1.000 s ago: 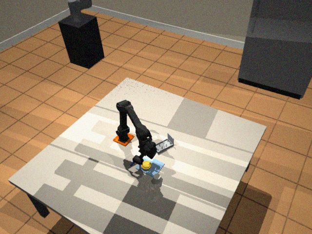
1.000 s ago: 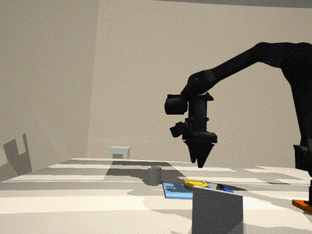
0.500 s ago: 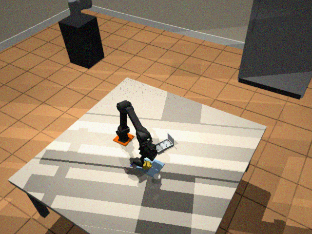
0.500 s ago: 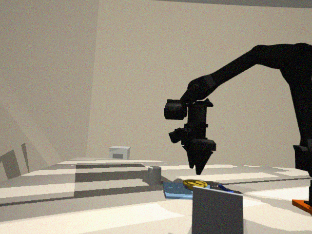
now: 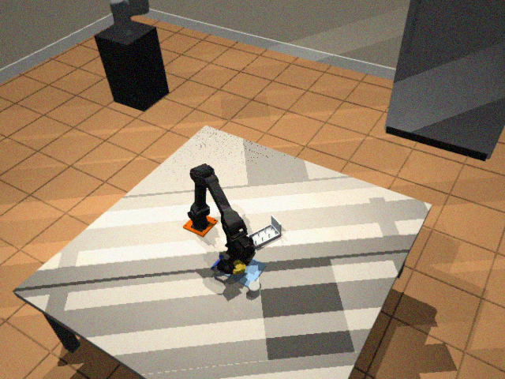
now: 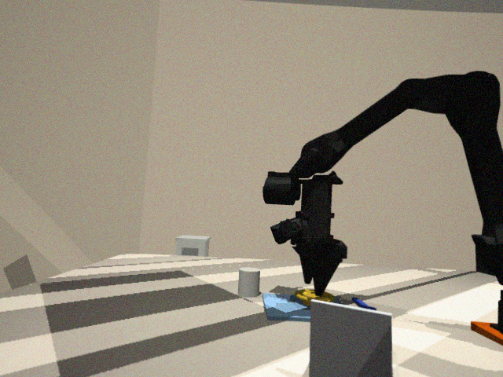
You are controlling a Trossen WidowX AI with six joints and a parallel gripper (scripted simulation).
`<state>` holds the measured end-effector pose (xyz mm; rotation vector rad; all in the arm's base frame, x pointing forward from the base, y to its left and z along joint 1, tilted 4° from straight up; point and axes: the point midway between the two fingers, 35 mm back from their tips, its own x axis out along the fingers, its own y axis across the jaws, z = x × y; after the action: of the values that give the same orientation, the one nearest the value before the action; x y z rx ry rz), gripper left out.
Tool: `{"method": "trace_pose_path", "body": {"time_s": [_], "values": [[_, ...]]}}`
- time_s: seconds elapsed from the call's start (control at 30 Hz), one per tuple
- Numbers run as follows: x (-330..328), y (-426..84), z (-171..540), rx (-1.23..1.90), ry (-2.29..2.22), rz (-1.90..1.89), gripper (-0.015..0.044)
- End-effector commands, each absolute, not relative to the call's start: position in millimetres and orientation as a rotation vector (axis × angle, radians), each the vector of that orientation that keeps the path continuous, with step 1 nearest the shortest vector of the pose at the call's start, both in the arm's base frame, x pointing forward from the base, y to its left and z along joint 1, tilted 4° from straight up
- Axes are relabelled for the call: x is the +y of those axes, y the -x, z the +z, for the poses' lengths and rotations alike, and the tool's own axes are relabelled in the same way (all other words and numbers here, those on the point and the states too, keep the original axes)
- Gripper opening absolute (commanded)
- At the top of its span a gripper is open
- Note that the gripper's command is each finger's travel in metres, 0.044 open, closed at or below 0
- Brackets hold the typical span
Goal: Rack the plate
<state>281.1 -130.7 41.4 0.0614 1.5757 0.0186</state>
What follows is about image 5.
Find yellow round plate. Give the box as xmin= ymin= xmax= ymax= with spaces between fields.
xmin=233 ymin=261 xmax=245 ymax=275

